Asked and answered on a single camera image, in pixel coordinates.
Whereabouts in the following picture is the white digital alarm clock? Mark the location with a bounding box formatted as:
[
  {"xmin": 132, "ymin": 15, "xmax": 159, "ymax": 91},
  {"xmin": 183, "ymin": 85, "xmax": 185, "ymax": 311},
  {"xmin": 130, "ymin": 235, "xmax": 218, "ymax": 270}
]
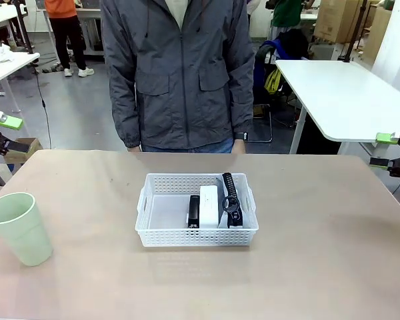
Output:
[{"xmin": 199, "ymin": 185, "xmax": 221, "ymax": 229}]

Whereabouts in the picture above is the person's right forearm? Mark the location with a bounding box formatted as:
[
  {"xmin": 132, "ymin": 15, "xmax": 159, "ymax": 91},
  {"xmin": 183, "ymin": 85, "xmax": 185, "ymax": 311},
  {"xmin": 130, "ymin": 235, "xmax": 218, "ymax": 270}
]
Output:
[{"xmin": 109, "ymin": 79, "xmax": 143, "ymax": 149}]

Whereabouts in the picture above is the person's left forearm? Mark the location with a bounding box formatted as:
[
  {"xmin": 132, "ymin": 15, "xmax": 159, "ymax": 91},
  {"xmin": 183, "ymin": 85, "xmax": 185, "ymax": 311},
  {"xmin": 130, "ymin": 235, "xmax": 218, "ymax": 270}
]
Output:
[{"xmin": 227, "ymin": 79, "xmax": 255, "ymax": 135}]

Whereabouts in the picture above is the white perforated plastic basket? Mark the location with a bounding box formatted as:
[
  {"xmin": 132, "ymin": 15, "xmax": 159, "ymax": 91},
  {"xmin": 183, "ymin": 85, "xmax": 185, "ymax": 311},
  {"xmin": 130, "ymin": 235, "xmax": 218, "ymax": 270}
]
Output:
[{"xmin": 135, "ymin": 172, "xmax": 259, "ymax": 248}]

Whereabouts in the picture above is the small brown cardboard box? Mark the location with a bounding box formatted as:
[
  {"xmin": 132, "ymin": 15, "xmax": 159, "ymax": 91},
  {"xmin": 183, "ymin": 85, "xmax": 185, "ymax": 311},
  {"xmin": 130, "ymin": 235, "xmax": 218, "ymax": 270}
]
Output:
[{"xmin": 5, "ymin": 137, "xmax": 43, "ymax": 165}]

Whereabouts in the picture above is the white table with cloth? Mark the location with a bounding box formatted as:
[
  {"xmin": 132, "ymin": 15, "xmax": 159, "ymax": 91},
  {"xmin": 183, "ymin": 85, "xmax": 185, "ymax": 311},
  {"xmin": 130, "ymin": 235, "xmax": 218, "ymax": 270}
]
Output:
[{"xmin": 0, "ymin": 51, "xmax": 41, "ymax": 113}]

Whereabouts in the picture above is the large white side table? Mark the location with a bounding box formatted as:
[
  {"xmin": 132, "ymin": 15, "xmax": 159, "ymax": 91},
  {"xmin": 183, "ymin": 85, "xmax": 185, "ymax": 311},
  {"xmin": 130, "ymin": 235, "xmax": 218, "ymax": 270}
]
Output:
[{"xmin": 274, "ymin": 59, "xmax": 400, "ymax": 156}]

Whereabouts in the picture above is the pale green plastic cup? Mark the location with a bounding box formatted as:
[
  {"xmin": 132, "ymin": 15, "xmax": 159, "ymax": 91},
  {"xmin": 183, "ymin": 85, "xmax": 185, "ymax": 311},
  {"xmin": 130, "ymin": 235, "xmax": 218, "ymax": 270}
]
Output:
[{"xmin": 0, "ymin": 192, "xmax": 53, "ymax": 267}]

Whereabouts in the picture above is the black tripod stand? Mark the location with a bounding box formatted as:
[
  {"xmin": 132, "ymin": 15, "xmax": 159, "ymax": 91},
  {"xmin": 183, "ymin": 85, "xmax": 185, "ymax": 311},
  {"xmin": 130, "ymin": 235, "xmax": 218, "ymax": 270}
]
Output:
[{"xmin": 14, "ymin": 0, "xmax": 35, "ymax": 55}]

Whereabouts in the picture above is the tall cardboard box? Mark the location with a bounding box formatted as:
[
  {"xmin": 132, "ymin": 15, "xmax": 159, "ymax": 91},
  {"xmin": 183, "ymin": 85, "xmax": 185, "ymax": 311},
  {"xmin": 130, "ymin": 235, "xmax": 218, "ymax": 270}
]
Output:
[{"xmin": 364, "ymin": 4, "xmax": 393, "ymax": 66}]

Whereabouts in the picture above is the person in orange top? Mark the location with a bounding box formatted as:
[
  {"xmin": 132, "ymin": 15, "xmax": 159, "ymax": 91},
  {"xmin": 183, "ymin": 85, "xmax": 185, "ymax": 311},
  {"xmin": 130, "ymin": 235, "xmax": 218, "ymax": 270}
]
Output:
[{"xmin": 43, "ymin": 0, "xmax": 95, "ymax": 78}]

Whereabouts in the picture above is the black clamp pole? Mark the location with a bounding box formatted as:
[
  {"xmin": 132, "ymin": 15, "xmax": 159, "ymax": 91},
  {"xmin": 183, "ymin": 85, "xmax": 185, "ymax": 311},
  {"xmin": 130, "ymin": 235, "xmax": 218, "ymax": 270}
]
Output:
[{"xmin": 340, "ymin": 0, "xmax": 368, "ymax": 64}]

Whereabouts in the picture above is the large cardboard box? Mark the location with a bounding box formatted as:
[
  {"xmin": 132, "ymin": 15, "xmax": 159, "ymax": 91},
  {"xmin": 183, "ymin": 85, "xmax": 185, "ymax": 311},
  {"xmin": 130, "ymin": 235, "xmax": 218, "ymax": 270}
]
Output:
[{"xmin": 313, "ymin": 0, "xmax": 363, "ymax": 45}]

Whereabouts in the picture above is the white background desk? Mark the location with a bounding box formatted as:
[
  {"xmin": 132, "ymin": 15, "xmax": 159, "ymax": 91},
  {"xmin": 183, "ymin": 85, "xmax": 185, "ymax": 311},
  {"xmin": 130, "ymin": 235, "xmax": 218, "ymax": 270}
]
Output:
[{"xmin": 42, "ymin": 7, "xmax": 105, "ymax": 51}]

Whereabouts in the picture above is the black bag on chair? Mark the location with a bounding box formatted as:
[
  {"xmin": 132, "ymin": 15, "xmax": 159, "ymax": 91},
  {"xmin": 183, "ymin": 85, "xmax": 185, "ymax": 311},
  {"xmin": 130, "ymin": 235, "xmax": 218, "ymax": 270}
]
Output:
[{"xmin": 275, "ymin": 29, "xmax": 310, "ymax": 61}]

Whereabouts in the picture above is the blue jacket on chair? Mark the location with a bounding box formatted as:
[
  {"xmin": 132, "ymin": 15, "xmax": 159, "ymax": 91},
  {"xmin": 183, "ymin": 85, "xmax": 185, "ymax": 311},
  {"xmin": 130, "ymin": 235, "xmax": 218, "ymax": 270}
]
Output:
[{"xmin": 253, "ymin": 39, "xmax": 287, "ymax": 101}]

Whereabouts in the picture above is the black sport wristwatch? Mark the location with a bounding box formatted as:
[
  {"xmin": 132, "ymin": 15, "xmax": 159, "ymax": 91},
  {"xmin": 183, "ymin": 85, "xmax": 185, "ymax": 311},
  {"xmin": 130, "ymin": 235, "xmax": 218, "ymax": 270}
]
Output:
[{"xmin": 221, "ymin": 172, "xmax": 245, "ymax": 228}]

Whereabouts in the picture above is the person in green top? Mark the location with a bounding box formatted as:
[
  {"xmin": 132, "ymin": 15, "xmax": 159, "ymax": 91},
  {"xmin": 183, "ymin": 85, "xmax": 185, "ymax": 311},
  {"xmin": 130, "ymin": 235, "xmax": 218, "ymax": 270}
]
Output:
[{"xmin": 269, "ymin": 0, "xmax": 305, "ymax": 39}]

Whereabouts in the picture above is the person in grey jacket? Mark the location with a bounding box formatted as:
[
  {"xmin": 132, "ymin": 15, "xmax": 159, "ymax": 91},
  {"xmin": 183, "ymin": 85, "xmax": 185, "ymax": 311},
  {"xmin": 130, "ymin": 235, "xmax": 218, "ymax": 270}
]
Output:
[{"xmin": 99, "ymin": 0, "xmax": 256, "ymax": 155}]

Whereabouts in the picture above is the black rectangular box device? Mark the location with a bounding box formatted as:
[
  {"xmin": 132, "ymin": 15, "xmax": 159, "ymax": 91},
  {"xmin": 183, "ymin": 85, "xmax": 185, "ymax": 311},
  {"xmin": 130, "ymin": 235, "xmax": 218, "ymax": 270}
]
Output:
[{"xmin": 187, "ymin": 195, "xmax": 201, "ymax": 229}]

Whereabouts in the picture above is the black floor cable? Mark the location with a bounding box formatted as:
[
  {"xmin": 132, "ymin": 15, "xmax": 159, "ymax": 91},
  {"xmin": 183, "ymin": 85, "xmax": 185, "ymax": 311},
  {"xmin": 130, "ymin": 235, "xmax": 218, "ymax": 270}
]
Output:
[{"xmin": 33, "ymin": 63, "xmax": 53, "ymax": 149}]

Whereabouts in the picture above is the yellow strap bundle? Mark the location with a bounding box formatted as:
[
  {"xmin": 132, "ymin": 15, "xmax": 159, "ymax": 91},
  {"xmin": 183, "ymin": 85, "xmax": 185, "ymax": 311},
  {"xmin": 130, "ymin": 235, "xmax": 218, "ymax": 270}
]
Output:
[{"xmin": 264, "ymin": 67, "xmax": 283, "ymax": 95}]

